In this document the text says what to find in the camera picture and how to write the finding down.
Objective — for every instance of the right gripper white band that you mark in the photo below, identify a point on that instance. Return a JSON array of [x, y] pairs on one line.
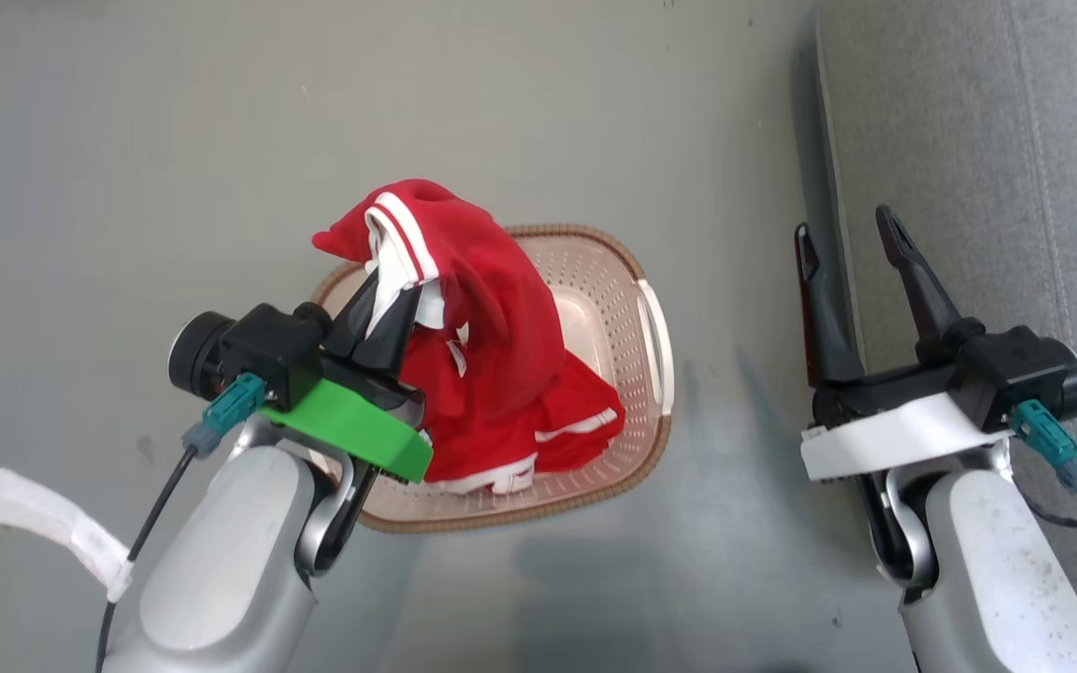
[[894, 430]]

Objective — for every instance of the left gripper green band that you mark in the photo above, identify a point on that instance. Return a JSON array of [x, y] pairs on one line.
[[351, 425]]

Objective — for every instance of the red and white garment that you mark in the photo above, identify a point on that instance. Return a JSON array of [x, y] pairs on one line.
[[501, 327]]

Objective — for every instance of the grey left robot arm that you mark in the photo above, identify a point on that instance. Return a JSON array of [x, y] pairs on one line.
[[221, 561]]

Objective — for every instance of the cream basket with brown rim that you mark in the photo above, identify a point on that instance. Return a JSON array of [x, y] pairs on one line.
[[609, 308]]

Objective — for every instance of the grey fabric sofa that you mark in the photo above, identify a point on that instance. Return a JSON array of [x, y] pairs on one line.
[[997, 140]]

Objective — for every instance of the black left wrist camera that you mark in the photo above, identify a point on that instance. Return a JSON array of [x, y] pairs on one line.
[[258, 350]]

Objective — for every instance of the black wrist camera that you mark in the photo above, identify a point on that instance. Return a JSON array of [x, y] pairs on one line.
[[1015, 369], [258, 350]]

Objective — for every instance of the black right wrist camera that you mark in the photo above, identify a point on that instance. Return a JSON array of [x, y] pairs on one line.
[[1015, 369]]

